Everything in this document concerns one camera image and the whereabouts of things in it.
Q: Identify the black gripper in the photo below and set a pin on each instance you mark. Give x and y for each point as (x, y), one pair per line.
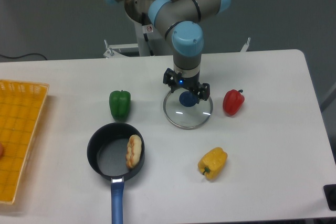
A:
(176, 81)

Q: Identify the green toy bell pepper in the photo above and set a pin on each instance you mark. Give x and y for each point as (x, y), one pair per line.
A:
(119, 103)

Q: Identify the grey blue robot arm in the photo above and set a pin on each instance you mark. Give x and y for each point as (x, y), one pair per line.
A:
(178, 24)

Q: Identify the black object at table edge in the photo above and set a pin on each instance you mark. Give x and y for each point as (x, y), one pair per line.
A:
(329, 191)

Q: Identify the black saucepan blue handle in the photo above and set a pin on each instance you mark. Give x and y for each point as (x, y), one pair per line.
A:
(106, 153)

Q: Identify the yellow toy bell pepper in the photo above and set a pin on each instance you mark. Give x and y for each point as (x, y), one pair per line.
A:
(212, 163)

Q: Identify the red toy bell pepper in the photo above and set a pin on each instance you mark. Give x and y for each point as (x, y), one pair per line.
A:
(232, 102)

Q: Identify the glass pot lid blue knob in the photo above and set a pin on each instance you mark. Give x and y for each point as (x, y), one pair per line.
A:
(182, 110)

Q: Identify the yellow plastic basket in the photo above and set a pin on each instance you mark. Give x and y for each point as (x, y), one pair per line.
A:
(21, 107)

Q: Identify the toy bread pastry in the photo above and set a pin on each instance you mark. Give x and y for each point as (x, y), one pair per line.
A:
(134, 149)

